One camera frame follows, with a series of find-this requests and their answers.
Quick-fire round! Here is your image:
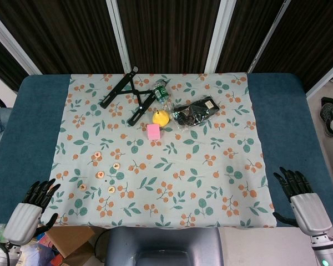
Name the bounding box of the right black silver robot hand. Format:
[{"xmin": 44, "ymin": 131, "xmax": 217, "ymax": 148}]
[{"xmin": 273, "ymin": 166, "xmax": 333, "ymax": 237}]

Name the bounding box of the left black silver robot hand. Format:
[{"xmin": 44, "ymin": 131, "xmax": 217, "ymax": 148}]
[{"xmin": 2, "ymin": 178, "xmax": 61, "ymax": 246}]

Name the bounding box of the brown cardboard box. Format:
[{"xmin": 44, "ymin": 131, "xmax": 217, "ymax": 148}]
[{"xmin": 46, "ymin": 226, "xmax": 95, "ymax": 266}]

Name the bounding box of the blue table cover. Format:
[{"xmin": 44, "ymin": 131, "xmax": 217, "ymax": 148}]
[{"xmin": 0, "ymin": 73, "xmax": 333, "ymax": 226}]

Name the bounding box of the grey sneaker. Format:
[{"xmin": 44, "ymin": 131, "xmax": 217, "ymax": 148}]
[{"xmin": 320, "ymin": 103, "xmax": 333, "ymax": 138}]

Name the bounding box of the floral fruit print tablecloth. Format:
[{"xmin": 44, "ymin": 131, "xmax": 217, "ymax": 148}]
[{"xmin": 40, "ymin": 72, "xmax": 277, "ymax": 228}]

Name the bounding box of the grey blue robot torso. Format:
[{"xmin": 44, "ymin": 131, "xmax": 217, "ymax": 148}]
[{"xmin": 104, "ymin": 226, "xmax": 224, "ymax": 266}]

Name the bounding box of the black item in plastic bag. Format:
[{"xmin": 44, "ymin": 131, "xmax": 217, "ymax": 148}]
[{"xmin": 173, "ymin": 95, "xmax": 220, "ymax": 129}]

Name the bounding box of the pink cube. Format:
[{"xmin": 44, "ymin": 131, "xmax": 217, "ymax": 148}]
[{"xmin": 147, "ymin": 124, "xmax": 162, "ymax": 141}]

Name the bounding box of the black folding laptop stand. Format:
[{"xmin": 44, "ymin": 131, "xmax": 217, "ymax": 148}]
[{"xmin": 99, "ymin": 65, "xmax": 156, "ymax": 127}]

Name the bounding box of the yellow pear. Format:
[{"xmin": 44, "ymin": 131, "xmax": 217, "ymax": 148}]
[{"xmin": 152, "ymin": 110, "xmax": 171, "ymax": 125}]

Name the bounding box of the clear plastic water bottle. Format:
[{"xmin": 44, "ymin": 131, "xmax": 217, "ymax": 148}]
[{"xmin": 152, "ymin": 79, "xmax": 174, "ymax": 114}]

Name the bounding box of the white partition post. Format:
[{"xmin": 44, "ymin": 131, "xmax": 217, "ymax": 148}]
[
  {"xmin": 204, "ymin": 0, "xmax": 237, "ymax": 73},
  {"xmin": 0, "ymin": 7, "xmax": 43, "ymax": 75},
  {"xmin": 249, "ymin": 0, "xmax": 291, "ymax": 74},
  {"xmin": 306, "ymin": 65, "xmax": 333, "ymax": 98},
  {"xmin": 105, "ymin": 0, "xmax": 133, "ymax": 71}
]

